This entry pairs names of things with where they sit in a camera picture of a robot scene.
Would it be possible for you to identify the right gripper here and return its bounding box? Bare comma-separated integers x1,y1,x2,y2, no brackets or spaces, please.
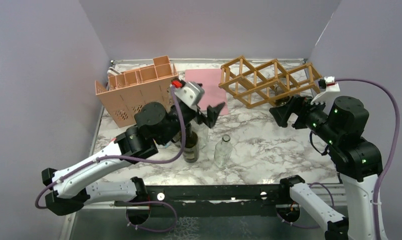
270,92,340,145

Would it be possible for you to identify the clear bottle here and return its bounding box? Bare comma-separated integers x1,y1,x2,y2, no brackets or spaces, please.
214,134,233,168
197,125,209,151

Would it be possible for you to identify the dark bottle black cap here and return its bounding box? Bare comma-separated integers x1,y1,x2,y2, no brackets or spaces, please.
181,123,199,163

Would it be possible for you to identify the dark bottle silver neck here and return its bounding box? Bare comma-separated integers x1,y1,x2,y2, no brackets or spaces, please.
171,131,182,148

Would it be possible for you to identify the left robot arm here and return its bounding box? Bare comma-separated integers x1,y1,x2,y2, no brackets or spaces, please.
35,100,226,216

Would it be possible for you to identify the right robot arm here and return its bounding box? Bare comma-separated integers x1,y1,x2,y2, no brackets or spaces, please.
269,95,387,240

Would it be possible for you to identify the wooden wine rack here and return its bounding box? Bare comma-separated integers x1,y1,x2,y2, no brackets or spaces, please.
218,55,323,109

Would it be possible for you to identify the pink clipboard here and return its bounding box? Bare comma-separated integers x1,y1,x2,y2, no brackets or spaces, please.
185,68,229,116

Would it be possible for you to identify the peach plastic organizer basket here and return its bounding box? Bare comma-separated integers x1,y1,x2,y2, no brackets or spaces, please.
95,55,179,128

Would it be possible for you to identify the white item behind basket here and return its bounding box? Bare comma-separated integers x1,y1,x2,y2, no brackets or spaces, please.
107,67,121,77

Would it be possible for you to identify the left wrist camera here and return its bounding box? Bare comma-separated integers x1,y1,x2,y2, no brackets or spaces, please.
170,79,205,111

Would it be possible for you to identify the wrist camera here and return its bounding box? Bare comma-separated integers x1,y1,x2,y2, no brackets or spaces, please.
310,76,341,105
170,79,205,111

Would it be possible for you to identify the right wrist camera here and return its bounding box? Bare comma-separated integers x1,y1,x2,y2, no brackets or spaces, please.
310,76,341,105

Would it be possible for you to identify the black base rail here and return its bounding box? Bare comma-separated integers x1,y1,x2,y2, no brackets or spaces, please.
114,184,293,218

